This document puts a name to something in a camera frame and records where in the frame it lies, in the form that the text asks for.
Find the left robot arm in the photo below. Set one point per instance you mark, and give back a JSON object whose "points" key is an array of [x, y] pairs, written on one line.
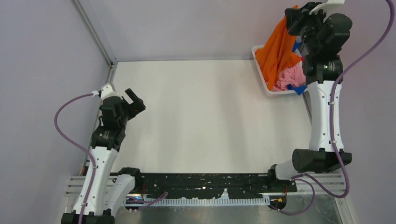
{"points": [[96, 204]]}

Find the aluminium frame rail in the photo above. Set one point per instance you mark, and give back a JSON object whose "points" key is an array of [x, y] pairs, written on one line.
{"points": [[91, 21]]}

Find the white plastic laundry basket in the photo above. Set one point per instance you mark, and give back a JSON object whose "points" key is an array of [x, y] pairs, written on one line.
{"points": [[268, 92]]}

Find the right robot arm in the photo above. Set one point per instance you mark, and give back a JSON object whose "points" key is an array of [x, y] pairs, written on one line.
{"points": [[323, 37]]}

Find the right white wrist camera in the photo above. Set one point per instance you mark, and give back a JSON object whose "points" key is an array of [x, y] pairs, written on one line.
{"points": [[326, 6]]}

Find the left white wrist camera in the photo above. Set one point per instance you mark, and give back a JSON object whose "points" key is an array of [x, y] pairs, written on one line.
{"points": [[106, 91]]}

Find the blue t-shirt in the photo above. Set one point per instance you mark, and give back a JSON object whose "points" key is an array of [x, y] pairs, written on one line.
{"points": [[298, 89]]}

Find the pink t-shirt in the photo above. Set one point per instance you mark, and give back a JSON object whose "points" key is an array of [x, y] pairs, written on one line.
{"points": [[283, 78]]}

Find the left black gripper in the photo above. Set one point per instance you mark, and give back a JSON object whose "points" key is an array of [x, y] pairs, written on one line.
{"points": [[134, 108]]}

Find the orange t-shirt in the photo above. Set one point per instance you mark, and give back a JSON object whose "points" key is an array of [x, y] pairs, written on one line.
{"points": [[277, 55]]}

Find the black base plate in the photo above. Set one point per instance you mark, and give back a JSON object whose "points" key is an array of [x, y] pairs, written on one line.
{"points": [[209, 186]]}

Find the white slotted cable duct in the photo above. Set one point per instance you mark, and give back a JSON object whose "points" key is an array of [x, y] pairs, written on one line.
{"points": [[212, 202]]}

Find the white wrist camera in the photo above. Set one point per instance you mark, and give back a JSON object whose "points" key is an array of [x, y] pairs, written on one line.
{"points": [[106, 91], [326, 6]]}

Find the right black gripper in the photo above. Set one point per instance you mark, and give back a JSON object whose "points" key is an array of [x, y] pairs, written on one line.
{"points": [[294, 18]]}

